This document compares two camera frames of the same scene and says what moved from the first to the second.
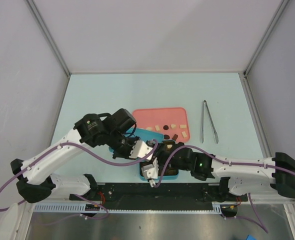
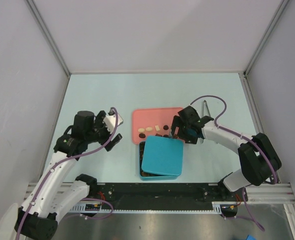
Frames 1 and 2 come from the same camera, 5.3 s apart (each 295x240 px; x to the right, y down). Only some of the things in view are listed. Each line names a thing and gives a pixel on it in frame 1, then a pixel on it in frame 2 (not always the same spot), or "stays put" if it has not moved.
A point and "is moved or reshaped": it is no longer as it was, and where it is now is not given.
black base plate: (165, 196) stays put
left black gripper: (126, 154) -> (99, 120)
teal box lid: (145, 135) is moved or reshaped
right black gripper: (161, 149) -> (178, 122)
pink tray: (171, 122) stays put
